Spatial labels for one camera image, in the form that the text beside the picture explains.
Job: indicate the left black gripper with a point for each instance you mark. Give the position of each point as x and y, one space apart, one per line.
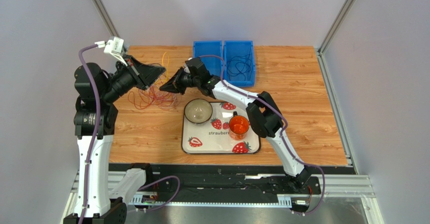
150 73

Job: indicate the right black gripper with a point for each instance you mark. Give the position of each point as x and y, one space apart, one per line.
183 81

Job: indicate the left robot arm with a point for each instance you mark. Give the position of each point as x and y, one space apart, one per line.
94 122

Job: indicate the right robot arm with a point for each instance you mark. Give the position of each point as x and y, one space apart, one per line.
264 116

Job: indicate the beige ceramic bowl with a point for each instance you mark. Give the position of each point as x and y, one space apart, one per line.
198 111

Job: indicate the left blue plastic bin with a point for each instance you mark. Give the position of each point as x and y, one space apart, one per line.
209 52

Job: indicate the blue plastic bin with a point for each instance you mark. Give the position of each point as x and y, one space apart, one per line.
209 52
239 57

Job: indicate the right blue plastic bin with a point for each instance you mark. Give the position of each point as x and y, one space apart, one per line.
239 57

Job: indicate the strawberry print tray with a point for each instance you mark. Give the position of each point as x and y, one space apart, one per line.
212 136

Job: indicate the orange transparent mug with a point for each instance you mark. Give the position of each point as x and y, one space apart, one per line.
238 126

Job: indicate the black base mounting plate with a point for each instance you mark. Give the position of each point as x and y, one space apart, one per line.
236 184

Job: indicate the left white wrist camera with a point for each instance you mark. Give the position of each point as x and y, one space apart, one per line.
115 47

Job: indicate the aluminium frame rail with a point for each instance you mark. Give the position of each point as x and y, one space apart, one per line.
346 197

